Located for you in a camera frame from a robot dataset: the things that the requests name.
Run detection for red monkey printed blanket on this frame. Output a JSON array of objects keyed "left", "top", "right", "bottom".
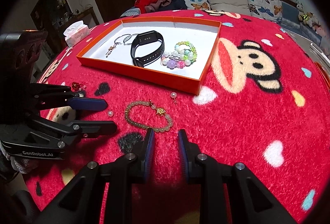
[{"left": 24, "top": 9, "right": 330, "bottom": 224}]

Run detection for wooden side table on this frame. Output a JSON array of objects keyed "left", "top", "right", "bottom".
[{"left": 59, "top": 7, "right": 100, "bottom": 42}]

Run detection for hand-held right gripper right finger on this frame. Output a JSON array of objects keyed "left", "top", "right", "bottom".
[{"left": 178, "top": 129, "right": 299, "bottom": 224}]

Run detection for white bead bracelet purple flowers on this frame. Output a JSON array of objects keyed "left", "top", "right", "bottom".
[{"left": 160, "top": 50, "right": 194, "bottom": 70}]

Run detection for blue sofa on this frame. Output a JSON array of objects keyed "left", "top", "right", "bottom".
[{"left": 123, "top": 0, "right": 330, "bottom": 50}]

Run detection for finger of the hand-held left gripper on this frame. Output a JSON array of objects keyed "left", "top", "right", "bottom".
[
  {"left": 30, "top": 83, "right": 108, "bottom": 111},
  {"left": 30, "top": 115, "right": 118, "bottom": 149}
]

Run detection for red garment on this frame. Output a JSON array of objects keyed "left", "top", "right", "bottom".
[{"left": 135, "top": 0, "right": 159, "bottom": 12}]

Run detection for green yellow bead bracelet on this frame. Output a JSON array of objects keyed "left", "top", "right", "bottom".
[{"left": 174, "top": 42, "right": 198, "bottom": 60}]

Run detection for black smart band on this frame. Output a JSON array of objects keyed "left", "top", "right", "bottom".
[{"left": 131, "top": 31, "right": 165, "bottom": 68}]

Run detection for gold dangling earring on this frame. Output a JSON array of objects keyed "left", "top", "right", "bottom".
[{"left": 106, "top": 44, "right": 119, "bottom": 56}]

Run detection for jade bead bracelet gold charm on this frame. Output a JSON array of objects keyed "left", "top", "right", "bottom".
[{"left": 125, "top": 100, "right": 173, "bottom": 133}]

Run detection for dark wooden shelf cabinet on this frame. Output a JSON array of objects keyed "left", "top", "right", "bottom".
[{"left": 30, "top": 0, "right": 71, "bottom": 41}]

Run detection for orange shallow box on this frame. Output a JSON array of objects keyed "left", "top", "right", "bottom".
[{"left": 76, "top": 16, "right": 222, "bottom": 96}]

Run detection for pile of plush toys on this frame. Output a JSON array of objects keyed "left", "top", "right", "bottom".
[{"left": 296, "top": 1, "right": 330, "bottom": 35}]

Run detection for dark navy garment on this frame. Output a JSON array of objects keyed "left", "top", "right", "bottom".
[{"left": 169, "top": 0, "right": 189, "bottom": 11}]

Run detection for red rose earring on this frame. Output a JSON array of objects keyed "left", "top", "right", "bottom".
[{"left": 71, "top": 82, "right": 87, "bottom": 92}]

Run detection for pink tissue box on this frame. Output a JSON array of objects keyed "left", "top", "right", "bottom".
[{"left": 63, "top": 21, "right": 91, "bottom": 47}]

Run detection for thin metal hoop earring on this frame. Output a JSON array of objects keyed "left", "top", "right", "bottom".
[
  {"left": 114, "top": 34, "right": 129, "bottom": 45},
  {"left": 122, "top": 34, "right": 135, "bottom": 46}
]

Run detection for cream cushion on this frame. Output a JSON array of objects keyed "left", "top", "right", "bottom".
[{"left": 205, "top": 0, "right": 252, "bottom": 17}]

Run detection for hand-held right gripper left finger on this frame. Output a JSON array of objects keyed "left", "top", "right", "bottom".
[{"left": 33, "top": 128, "right": 156, "bottom": 224}]

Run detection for orange handled scissors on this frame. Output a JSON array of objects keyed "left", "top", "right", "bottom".
[{"left": 316, "top": 61, "right": 328, "bottom": 80}]

